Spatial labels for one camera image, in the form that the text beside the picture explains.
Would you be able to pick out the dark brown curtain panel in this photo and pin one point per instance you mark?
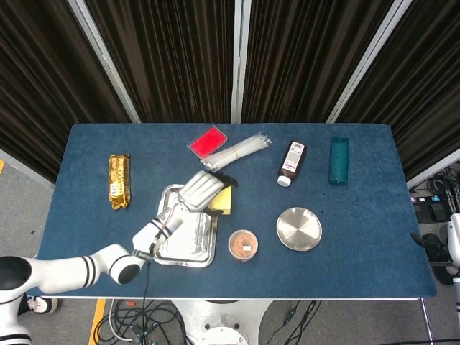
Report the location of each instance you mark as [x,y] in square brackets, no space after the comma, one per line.
[172,61]
[43,90]
[424,90]
[305,61]

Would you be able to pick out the gold foil snack package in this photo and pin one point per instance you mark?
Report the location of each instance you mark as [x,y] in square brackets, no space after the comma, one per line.
[119,179]

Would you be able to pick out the teal plastic holder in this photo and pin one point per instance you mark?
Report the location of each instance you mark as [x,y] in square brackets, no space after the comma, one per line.
[339,161]

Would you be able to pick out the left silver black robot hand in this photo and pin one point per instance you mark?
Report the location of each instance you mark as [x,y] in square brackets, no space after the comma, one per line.
[199,190]

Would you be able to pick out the red flat plastic case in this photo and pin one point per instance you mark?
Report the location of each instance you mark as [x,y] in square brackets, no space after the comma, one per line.
[206,142]

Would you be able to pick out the bundle of clear wrapped straws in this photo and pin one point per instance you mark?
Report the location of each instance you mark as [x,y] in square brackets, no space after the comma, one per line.
[233,152]

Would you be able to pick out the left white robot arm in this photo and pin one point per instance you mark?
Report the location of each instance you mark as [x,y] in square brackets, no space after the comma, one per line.
[72,273]

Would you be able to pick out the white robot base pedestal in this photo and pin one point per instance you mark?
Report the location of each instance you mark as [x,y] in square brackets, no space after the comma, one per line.
[223,323]

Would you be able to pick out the yellow cube block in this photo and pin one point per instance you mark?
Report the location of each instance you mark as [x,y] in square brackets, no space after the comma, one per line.
[223,203]

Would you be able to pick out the rectangular stainless steel tray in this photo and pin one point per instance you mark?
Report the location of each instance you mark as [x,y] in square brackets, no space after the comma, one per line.
[194,240]

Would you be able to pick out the white partition frame post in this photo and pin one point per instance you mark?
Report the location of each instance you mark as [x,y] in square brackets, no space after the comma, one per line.
[108,64]
[366,64]
[238,64]

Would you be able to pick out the brown bottle with white cap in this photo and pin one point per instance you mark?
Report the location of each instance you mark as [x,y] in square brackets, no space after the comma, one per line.
[292,161]

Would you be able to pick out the blue velvet tablecloth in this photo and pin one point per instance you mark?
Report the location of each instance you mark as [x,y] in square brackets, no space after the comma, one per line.
[341,269]

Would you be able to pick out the clear jar of rubber bands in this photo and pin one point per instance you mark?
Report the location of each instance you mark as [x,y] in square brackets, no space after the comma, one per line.
[243,246]

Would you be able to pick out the round stainless steel plate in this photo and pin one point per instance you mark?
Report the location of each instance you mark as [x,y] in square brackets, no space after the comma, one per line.
[299,229]

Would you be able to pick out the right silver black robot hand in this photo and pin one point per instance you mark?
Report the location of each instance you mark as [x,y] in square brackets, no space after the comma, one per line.
[454,240]

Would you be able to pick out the white sneaker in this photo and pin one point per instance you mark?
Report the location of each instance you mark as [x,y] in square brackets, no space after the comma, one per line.
[43,305]

